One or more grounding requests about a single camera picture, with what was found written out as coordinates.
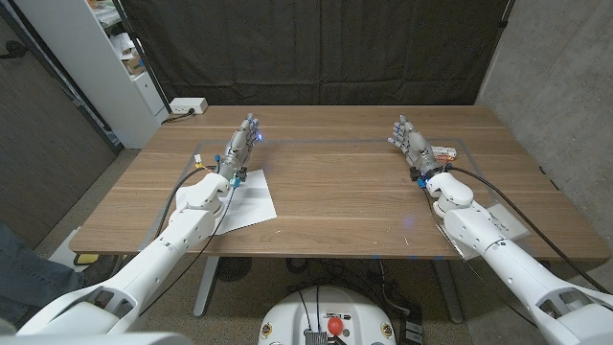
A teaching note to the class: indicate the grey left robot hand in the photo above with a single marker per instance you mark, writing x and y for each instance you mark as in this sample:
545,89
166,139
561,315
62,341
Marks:
237,151

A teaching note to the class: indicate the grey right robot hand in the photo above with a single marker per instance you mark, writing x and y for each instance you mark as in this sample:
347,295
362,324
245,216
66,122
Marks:
419,148

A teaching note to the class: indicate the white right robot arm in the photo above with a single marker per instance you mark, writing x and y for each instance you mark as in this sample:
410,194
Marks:
507,259

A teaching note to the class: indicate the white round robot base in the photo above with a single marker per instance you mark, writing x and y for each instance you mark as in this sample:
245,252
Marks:
297,316

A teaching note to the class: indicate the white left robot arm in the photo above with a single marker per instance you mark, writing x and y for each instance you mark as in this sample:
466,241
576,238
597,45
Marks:
143,268

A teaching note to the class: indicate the small red white packet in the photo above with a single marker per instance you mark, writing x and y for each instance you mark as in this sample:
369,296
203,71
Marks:
445,153

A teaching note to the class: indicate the white power strip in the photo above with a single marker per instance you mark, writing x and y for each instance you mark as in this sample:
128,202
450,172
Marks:
188,105

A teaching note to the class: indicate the black round floor grille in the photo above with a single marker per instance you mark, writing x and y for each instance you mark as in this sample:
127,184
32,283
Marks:
233,268

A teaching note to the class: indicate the printed white paper sheet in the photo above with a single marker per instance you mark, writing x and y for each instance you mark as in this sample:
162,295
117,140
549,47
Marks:
510,225

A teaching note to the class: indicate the black curtain backdrop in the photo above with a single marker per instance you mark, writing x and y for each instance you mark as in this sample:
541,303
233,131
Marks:
316,48

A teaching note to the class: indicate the black stand pole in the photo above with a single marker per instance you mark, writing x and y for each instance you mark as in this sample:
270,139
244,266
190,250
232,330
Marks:
143,60

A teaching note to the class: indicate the small cardboard box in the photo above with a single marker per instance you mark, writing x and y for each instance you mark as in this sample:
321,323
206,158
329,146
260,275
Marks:
134,64

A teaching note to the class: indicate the grey metal table leg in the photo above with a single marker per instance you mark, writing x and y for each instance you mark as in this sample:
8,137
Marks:
205,287
452,306

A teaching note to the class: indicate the black shoe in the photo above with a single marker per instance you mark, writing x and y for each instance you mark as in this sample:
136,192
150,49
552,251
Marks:
100,270

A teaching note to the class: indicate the black floor power strip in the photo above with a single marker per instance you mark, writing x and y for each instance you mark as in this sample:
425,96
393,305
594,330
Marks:
412,330

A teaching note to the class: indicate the white shelf cabinet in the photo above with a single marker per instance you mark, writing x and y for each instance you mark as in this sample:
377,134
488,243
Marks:
81,52

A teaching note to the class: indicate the yellow flat object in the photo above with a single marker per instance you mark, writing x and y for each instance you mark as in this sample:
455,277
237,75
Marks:
87,259

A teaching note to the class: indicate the red emergency stop button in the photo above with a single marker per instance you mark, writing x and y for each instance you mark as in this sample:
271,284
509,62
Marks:
335,326

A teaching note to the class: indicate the grey finned metal block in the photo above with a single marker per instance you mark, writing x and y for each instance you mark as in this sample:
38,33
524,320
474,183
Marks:
315,338

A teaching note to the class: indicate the person leg in jeans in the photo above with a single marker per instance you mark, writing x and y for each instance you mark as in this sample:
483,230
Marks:
29,278

